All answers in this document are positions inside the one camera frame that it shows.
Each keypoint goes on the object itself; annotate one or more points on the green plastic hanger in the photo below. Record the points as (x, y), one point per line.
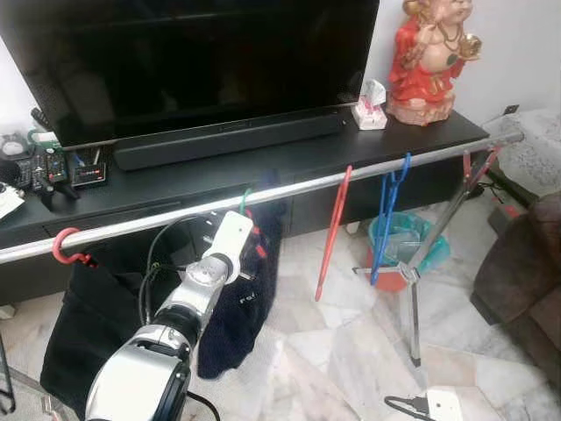
(244, 202)

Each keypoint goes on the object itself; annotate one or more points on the navy blue polo shirt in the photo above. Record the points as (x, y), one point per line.
(232, 333)

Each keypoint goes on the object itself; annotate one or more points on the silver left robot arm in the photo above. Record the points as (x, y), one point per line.
(140, 386)

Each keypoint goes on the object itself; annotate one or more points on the blue plastic hanger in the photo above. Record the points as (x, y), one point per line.
(383, 219)

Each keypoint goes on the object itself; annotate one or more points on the white lace cloth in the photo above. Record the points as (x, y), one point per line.
(535, 158)

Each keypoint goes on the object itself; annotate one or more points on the dark brown sofa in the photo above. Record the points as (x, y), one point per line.
(517, 272)

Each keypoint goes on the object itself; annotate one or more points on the orange bin with teal bag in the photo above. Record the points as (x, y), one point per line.
(399, 232)

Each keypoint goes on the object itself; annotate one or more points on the red laughing Buddha statue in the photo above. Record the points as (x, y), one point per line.
(421, 70)

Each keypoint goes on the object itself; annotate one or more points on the white pink tissue box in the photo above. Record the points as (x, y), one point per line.
(370, 114)

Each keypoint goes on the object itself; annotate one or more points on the steel clothes rack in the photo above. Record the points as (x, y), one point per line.
(307, 183)

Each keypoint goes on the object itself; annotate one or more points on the black television console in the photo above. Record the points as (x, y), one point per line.
(263, 175)

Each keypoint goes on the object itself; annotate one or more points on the black soundbar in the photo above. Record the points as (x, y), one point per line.
(228, 139)

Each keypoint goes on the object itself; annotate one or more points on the black flat television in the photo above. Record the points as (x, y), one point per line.
(175, 61)

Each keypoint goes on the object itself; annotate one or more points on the black box red display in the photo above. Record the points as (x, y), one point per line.
(88, 174)

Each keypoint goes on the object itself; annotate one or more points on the black shirt with green logo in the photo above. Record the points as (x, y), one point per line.
(88, 333)

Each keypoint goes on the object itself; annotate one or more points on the black remote control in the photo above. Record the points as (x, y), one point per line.
(54, 165)

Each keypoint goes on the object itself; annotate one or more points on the white paper sheets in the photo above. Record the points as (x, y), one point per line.
(10, 203)

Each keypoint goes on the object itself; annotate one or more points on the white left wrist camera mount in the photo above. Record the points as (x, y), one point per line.
(230, 232)

